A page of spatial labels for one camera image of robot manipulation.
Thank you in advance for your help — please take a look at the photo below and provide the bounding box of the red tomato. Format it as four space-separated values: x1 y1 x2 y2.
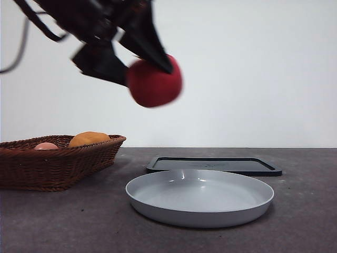
125 54 184 108

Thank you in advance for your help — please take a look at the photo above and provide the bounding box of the pink egg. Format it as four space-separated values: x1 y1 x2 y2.
33 142 59 150

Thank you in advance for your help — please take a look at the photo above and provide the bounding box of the brown wicker basket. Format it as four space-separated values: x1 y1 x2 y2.
0 134 127 192

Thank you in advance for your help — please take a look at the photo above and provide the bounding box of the black rectangular tray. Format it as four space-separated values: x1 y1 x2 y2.
146 156 283 177

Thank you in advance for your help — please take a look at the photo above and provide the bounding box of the grey round plate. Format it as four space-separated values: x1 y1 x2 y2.
125 169 275 229

